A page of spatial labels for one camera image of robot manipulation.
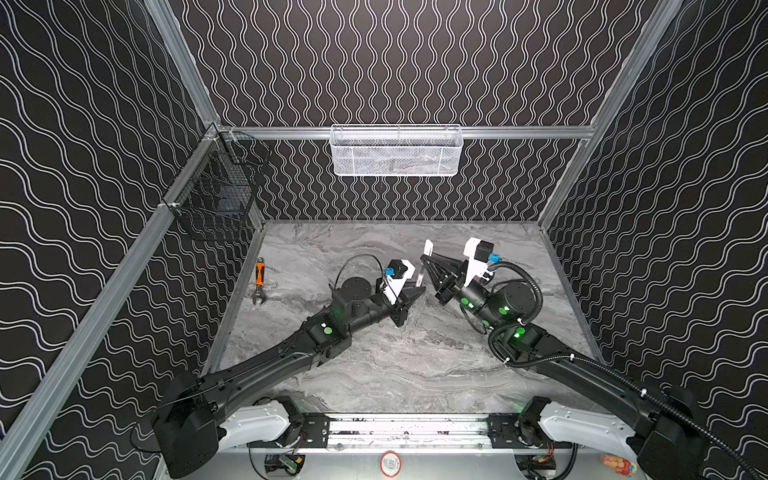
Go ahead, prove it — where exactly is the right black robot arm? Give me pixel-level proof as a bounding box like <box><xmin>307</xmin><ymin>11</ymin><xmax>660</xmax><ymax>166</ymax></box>
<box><xmin>421</xmin><ymin>253</ymin><xmax>711</xmax><ymax>479</ymax></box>

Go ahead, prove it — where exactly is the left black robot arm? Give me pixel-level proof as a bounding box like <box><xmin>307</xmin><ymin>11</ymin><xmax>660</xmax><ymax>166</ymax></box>
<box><xmin>151</xmin><ymin>277</ymin><xmax>425</xmax><ymax>479</ymax></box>

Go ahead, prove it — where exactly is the red white round sticker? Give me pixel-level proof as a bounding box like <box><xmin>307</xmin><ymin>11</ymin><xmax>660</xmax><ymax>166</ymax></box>
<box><xmin>380</xmin><ymin>451</ymin><xmax>402</xmax><ymax>479</ymax></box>

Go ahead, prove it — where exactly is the orange red small object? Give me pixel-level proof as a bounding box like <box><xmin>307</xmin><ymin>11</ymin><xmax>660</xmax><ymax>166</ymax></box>
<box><xmin>601</xmin><ymin>455</ymin><xmax>638</xmax><ymax>477</ymax></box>

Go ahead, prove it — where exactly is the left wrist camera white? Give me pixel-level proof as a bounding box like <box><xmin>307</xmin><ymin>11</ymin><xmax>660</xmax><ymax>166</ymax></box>
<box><xmin>381</xmin><ymin>259</ymin><xmax>415</xmax><ymax>305</ymax></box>

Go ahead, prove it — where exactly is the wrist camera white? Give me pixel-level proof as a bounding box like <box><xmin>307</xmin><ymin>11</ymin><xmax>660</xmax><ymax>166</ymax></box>
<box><xmin>463</xmin><ymin>237</ymin><xmax>501</xmax><ymax>286</ymax></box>
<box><xmin>381</xmin><ymin>259</ymin><xmax>415</xmax><ymax>305</ymax></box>

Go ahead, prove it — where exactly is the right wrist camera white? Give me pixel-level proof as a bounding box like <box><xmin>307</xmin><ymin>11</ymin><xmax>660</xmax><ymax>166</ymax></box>
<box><xmin>463</xmin><ymin>237</ymin><xmax>501</xmax><ymax>286</ymax></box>

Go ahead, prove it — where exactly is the white mesh wire basket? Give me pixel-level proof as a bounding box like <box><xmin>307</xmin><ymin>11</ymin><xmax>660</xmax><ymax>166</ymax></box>
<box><xmin>329</xmin><ymin>124</ymin><xmax>464</xmax><ymax>177</ymax></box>

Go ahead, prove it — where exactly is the orange handled adjustable wrench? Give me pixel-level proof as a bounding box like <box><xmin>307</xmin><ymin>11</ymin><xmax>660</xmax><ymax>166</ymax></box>
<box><xmin>251</xmin><ymin>257</ymin><xmax>267</xmax><ymax>305</ymax></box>

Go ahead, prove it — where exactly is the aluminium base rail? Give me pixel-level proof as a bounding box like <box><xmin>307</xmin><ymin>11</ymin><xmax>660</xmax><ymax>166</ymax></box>
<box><xmin>173</xmin><ymin>412</ymin><xmax>652</xmax><ymax>452</ymax></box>

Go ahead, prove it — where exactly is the black wire basket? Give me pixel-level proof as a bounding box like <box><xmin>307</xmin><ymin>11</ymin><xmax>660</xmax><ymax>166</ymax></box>
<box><xmin>170</xmin><ymin>131</ymin><xmax>274</xmax><ymax>243</ymax></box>

